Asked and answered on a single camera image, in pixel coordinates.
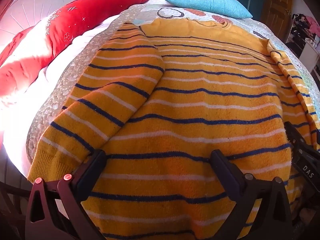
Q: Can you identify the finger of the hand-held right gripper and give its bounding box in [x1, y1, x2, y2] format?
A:
[284, 121, 309, 153]

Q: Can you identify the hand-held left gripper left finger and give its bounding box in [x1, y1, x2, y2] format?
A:
[25, 149, 108, 240]

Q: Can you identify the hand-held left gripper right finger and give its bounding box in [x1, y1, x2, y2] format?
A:
[211, 149, 293, 240]

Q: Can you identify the yellow striped knit sweater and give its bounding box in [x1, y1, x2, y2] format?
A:
[27, 17, 320, 240]

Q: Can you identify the cluttered storage rack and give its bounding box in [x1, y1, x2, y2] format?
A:
[285, 12, 320, 73]

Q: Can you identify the pink garment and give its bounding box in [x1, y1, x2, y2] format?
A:
[305, 16, 320, 34]

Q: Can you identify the brown wooden door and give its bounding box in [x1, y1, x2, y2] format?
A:
[260, 0, 294, 28]

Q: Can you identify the white bed sheet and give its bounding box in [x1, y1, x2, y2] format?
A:
[0, 14, 120, 180]

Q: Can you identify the heart-patterned quilted bedspread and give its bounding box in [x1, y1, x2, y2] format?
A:
[25, 0, 320, 175]

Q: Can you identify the light blue pillow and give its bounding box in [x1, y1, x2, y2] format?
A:
[163, 0, 253, 19]

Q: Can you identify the red patterned bolster pillow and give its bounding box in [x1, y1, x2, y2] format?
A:
[0, 0, 157, 98]

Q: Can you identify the pink padded headboard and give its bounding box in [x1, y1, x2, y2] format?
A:
[0, 0, 75, 45]

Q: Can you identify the dark bed frame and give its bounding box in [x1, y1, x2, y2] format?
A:
[0, 180, 33, 240]

